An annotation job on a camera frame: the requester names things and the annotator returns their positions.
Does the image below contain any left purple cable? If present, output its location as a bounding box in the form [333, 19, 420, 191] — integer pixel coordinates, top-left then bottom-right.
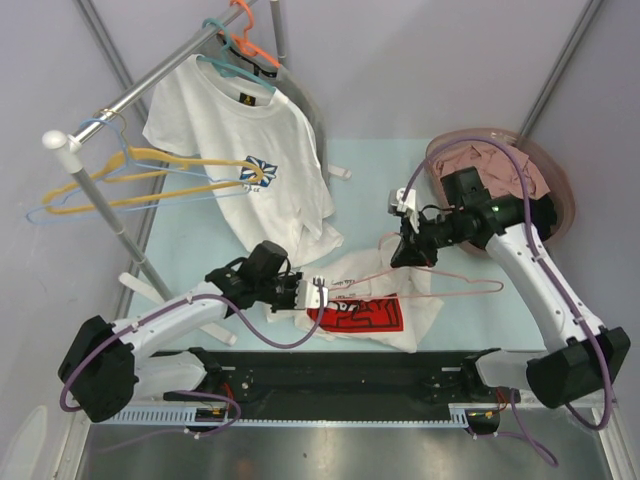
[59, 282, 331, 412]

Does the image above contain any orange plastic hanger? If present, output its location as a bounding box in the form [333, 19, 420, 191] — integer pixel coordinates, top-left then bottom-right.
[229, 0, 281, 69]

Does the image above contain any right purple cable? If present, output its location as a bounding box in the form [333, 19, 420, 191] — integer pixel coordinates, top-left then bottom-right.
[403, 137, 615, 431]

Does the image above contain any pink laundry basket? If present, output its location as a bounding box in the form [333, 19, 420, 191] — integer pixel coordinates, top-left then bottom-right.
[425, 127, 576, 246]

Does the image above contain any black garment in basket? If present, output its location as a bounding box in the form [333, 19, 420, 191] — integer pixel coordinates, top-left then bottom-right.
[529, 194, 558, 241]

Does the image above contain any yellow wire hanger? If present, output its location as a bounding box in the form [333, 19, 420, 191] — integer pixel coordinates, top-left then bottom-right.
[41, 110, 266, 216]

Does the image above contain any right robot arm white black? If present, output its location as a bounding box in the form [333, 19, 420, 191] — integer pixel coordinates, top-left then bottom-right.
[388, 168, 630, 409]

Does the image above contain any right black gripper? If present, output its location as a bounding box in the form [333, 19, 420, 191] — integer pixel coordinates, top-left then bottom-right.
[391, 208, 471, 268]

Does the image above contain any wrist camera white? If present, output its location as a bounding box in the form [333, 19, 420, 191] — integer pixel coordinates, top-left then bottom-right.
[387, 188, 417, 221]
[295, 276, 329, 310]

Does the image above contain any pink garment in basket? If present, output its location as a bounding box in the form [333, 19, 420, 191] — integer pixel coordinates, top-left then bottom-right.
[432, 142, 550, 200]

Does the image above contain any silver clothes rail rack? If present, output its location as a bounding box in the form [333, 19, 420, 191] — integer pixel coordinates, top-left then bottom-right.
[41, 0, 289, 301]

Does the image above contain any pink wire hanger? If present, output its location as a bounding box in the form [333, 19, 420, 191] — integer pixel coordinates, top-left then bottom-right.
[329, 232, 505, 301]

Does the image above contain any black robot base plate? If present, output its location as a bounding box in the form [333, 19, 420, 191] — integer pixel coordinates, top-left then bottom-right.
[163, 345, 521, 422]

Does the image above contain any white daisy t shirt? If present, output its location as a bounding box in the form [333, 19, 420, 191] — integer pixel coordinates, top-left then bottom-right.
[143, 55, 344, 267]

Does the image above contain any white rack foot rear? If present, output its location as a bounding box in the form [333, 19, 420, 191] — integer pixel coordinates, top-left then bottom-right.
[328, 164, 352, 180]

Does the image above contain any purple cable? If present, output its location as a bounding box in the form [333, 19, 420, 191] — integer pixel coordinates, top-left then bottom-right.
[59, 282, 331, 412]
[403, 137, 615, 431]

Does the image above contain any white slotted cable duct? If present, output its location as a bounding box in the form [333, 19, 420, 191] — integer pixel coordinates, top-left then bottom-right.
[100, 405, 469, 429]

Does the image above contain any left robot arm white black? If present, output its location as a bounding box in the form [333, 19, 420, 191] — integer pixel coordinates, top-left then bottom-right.
[58, 241, 328, 423]

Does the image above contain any blue wire hanger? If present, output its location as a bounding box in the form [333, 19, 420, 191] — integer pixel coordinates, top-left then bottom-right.
[25, 117, 251, 225]

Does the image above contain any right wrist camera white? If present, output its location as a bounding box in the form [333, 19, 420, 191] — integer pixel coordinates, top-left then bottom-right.
[387, 188, 417, 221]

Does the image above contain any teal plastic hanger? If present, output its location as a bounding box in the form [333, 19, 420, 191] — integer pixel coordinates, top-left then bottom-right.
[197, 18, 276, 94]

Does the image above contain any white red coca-cola t shirt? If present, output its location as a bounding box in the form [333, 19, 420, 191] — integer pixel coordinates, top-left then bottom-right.
[264, 247, 445, 355]

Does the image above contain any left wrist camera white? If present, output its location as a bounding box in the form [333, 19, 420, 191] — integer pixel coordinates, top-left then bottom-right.
[295, 276, 329, 310]

